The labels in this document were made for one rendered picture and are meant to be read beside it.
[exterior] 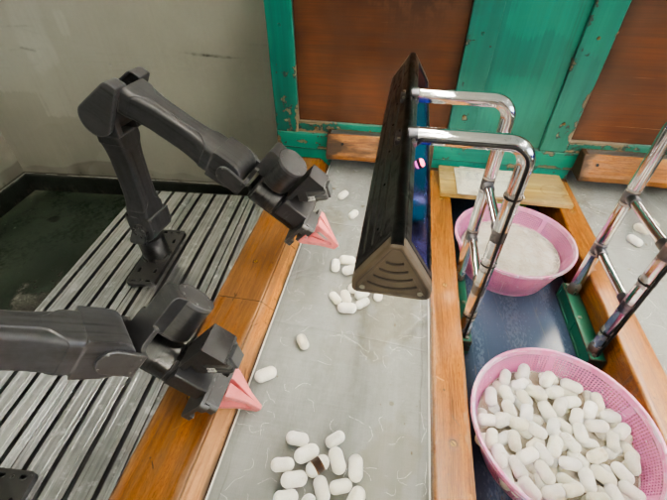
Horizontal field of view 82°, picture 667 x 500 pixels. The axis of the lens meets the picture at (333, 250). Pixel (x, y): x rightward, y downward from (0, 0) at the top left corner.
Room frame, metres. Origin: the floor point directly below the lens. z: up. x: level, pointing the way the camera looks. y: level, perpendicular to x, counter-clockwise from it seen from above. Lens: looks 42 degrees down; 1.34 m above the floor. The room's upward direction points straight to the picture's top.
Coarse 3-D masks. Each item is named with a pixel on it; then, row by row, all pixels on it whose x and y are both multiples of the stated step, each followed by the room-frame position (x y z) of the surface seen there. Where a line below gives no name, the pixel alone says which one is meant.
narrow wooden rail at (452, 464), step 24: (432, 168) 1.00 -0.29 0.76; (432, 192) 0.87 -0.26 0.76; (432, 216) 0.77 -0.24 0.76; (432, 240) 0.68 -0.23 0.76; (432, 264) 0.60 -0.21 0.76; (456, 264) 0.60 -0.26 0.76; (432, 288) 0.53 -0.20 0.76; (456, 288) 0.53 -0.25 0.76; (432, 312) 0.47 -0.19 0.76; (456, 312) 0.46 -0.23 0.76; (432, 336) 0.41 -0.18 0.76; (456, 336) 0.41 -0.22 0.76; (432, 360) 0.36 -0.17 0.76; (456, 360) 0.36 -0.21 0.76; (432, 384) 0.32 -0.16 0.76; (456, 384) 0.32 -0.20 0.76; (432, 408) 0.28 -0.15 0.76; (456, 408) 0.28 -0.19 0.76; (432, 432) 0.25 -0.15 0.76; (456, 432) 0.24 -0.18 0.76; (432, 456) 0.21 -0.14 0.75; (456, 456) 0.21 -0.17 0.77; (432, 480) 0.18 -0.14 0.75; (456, 480) 0.18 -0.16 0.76
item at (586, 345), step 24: (648, 168) 0.56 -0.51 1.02; (624, 192) 0.57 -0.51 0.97; (624, 216) 0.55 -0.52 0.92; (648, 216) 0.50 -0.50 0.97; (600, 240) 0.56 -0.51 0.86; (576, 288) 0.56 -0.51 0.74; (624, 288) 0.45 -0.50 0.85; (648, 288) 0.41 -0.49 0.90; (576, 312) 0.50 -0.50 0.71; (624, 312) 0.41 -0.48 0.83; (576, 336) 0.46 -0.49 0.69; (600, 336) 0.41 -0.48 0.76; (600, 360) 0.39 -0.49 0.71
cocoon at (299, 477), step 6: (288, 474) 0.19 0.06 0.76; (294, 474) 0.19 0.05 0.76; (300, 474) 0.19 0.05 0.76; (306, 474) 0.19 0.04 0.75; (282, 480) 0.18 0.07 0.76; (288, 480) 0.18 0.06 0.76; (294, 480) 0.18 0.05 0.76; (300, 480) 0.18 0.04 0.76; (306, 480) 0.18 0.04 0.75; (288, 486) 0.18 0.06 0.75; (294, 486) 0.18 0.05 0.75; (300, 486) 0.18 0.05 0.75
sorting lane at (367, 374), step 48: (336, 192) 0.91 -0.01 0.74; (336, 240) 0.71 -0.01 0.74; (288, 288) 0.55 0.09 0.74; (336, 288) 0.55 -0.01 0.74; (288, 336) 0.43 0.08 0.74; (336, 336) 0.43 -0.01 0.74; (384, 336) 0.43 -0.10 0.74; (288, 384) 0.33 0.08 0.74; (336, 384) 0.33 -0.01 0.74; (384, 384) 0.33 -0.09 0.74; (240, 432) 0.25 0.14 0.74; (288, 432) 0.25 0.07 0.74; (384, 432) 0.25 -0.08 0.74; (240, 480) 0.19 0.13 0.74; (384, 480) 0.19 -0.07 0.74
